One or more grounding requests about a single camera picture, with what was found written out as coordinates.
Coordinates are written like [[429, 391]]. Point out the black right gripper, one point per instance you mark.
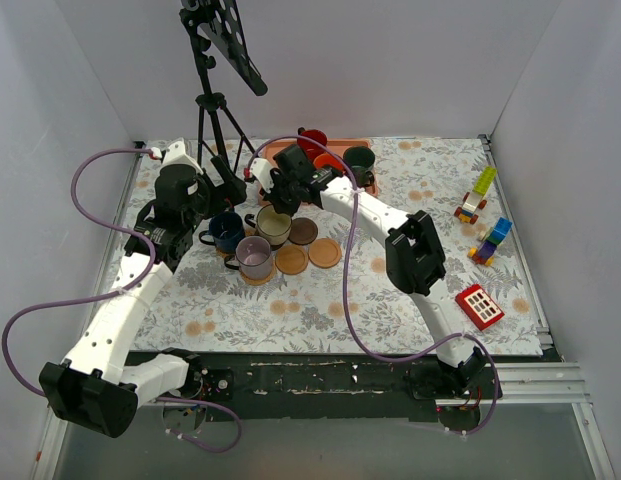
[[281, 195]]

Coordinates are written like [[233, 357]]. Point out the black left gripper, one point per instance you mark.
[[220, 182]]

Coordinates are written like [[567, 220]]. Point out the dark blue mug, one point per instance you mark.
[[225, 231]]

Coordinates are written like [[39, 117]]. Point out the cream enamel mug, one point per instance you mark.
[[270, 225]]

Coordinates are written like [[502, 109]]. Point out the dark wooden coaster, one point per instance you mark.
[[303, 231]]

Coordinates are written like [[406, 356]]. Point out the dark green mug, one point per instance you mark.
[[361, 160]]

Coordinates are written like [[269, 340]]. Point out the grey lilac mug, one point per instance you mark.
[[252, 258]]

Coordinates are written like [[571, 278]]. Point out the light wooden coaster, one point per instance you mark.
[[324, 253], [291, 259]]

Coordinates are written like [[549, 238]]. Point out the woven cork coaster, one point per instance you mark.
[[256, 282]]

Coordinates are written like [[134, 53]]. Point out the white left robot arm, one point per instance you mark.
[[93, 386]]

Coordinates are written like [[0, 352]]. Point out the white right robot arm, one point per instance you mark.
[[415, 258]]

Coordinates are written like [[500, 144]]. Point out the red mug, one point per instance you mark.
[[310, 139]]

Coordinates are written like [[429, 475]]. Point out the orange mug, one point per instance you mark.
[[325, 160]]

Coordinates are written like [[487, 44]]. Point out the floral table mat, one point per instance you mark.
[[353, 305]]

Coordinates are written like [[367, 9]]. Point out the toy brick car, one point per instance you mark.
[[475, 200]]

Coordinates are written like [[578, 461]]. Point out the blue green toy bricks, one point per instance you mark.
[[490, 240]]

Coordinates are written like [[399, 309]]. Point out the red toy brick window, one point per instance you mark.
[[479, 307]]

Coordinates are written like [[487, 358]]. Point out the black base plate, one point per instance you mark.
[[277, 386]]

